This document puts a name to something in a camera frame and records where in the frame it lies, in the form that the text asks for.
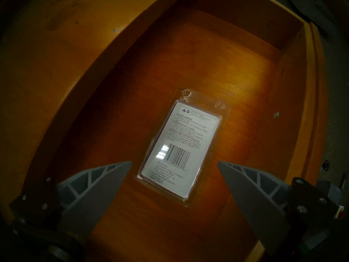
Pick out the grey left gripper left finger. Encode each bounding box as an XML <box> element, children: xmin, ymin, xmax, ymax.
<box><xmin>10</xmin><ymin>160</ymin><xmax>133</xmax><ymax>238</ymax></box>

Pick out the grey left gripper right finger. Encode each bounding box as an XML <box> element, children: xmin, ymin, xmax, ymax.
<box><xmin>217</xmin><ymin>160</ymin><xmax>338</xmax><ymax>258</ymax></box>

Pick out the clear blister pack white card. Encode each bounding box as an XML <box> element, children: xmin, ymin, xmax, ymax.
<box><xmin>134</xmin><ymin>88</ymin><xmax>232</xmax><ymax>207</ymax></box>

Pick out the wooden drawer with metal handle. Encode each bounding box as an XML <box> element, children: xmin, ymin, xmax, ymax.
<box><xmin>25</xmin><ymin>0</ymin><xmax>329</xmax><ymax>262</ymax></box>

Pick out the orange wooden end table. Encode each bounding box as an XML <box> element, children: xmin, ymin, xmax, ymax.
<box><xmin>0</xmin><ymin>0</ymin><xmax>186</xmax><ymax>210</ymax></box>

